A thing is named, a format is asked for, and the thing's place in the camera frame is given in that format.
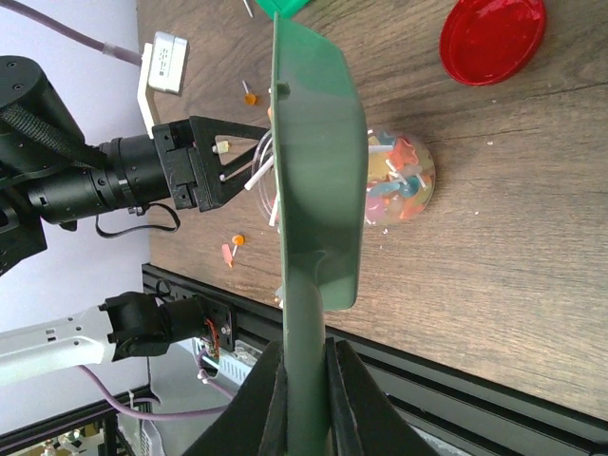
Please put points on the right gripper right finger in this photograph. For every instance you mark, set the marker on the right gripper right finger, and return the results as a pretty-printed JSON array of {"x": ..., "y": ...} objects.
[{"x": 363, "y": 421}]

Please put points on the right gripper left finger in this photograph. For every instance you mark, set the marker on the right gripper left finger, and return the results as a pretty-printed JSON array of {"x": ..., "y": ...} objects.
[{"x": 255, "y": 422}]

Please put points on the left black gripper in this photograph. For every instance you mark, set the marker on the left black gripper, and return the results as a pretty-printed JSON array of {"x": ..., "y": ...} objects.
[{"x": 182, "y": 163}]

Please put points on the green slotted scoop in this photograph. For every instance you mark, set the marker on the green slotted scoop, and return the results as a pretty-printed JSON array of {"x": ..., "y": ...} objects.
[{"x": 320, "y": 142}]

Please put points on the green double candy bin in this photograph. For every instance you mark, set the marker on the green double candy bin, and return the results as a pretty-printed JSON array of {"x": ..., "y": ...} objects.
[{"x": 284, "y": 8}]

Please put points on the clear plastic jar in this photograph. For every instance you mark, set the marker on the clear plastic jar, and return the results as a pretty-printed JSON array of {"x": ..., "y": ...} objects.
[{"x": 400, "y": 183}]

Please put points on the red jar lid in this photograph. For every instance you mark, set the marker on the red jar lid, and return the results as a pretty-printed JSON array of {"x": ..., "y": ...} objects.
[{"x": 483, "y": 43}]

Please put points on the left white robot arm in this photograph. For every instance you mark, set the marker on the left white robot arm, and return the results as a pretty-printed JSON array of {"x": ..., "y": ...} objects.
[{"x": 49, "y": 174}]

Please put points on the spilled small orange lollipop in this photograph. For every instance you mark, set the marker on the spilled small orange lollipop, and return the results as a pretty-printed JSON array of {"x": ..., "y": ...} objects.
[{"x": 250, "y": 98}]

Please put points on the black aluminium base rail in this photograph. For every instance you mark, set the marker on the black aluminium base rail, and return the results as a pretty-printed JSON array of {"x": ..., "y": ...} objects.
[{"x": 476, "y": 416}]

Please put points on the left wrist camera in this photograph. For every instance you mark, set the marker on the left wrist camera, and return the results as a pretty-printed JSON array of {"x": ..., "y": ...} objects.
[{"x": 163, "y": 67}]

